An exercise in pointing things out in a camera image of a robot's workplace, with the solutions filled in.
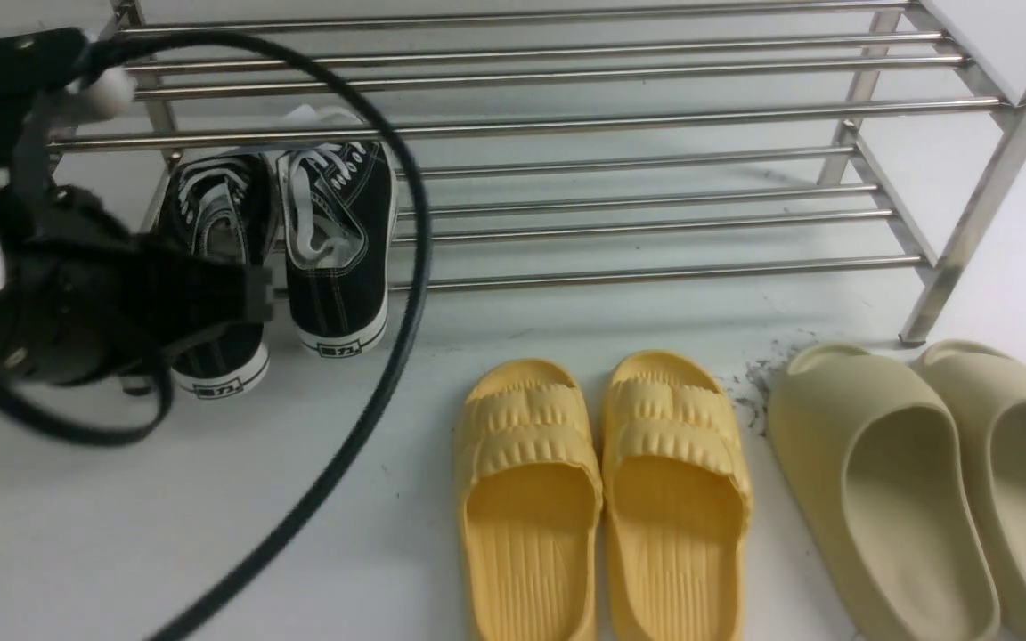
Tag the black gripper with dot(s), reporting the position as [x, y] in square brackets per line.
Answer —
[83, 298]

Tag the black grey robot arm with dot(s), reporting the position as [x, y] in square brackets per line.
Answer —
[40, 88]

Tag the stainless steel shoe rack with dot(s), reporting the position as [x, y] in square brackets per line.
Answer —
[471, 68]

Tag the left yellow rubber slipper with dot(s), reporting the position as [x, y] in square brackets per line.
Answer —
[528, 494]

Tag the yellow rubber slipper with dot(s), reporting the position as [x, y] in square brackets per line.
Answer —
[528, 494]
[679, 501]

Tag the right yellow rubber slipper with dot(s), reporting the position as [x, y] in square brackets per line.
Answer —
[679, 501]

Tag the left beige foam slide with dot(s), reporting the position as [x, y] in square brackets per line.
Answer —
[870, 453]

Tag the beige foam slide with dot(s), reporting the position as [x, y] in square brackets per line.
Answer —
[985, 391]
[870, 453]

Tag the right beige foam slide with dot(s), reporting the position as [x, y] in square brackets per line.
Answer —
[985, 391]

